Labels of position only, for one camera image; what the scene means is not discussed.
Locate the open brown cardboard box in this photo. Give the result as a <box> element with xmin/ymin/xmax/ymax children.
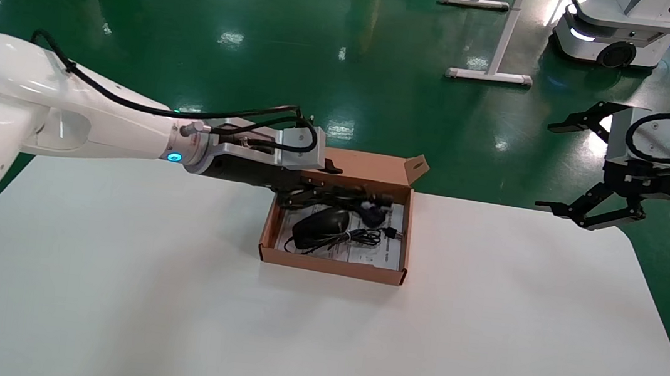
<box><xmin>256</xmin><ymin>138</ymin><xmax>432</xmax><ymax>288</ymax></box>

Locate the printed white paper sheet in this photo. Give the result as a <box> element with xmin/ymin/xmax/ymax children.
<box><xmin>274</xmin><ymin>188</ymin><xmax>407</xmax><ymax>270</ymax></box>

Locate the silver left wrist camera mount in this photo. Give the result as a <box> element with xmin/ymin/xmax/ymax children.
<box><xmin>199</xmin><ymin>113</ymin><xmax>330</xmax><ymax>178</ymax></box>

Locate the black wired computer mouse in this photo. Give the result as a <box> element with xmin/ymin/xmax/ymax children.
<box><xmin>284</xmin><ymin>202</ymin><xmax>402</xmax><ymax>265</ymax></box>

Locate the black power cord with plug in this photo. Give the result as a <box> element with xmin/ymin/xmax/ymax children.
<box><xmin>278</xmin><ymin>176</ymin><xmax>395</xmax><ymax>231</ymax></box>

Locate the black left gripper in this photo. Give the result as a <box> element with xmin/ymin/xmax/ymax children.
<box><xmin>201</xmin><ymin>145</ymin><xmax>345</xmax><ymax>214</ymax></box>

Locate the white wheeled mobile robot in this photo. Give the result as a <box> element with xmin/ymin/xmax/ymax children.
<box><xmin>548</xmin><ymin>0</ymin><xmax>670</xmax><ymax>76</ymax></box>

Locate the white T-shaped desk leg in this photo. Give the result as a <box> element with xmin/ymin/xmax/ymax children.
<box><xmin>446</xmin><ymin>0</ymin><xmax>543</xmax><ymax>88</ymax></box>

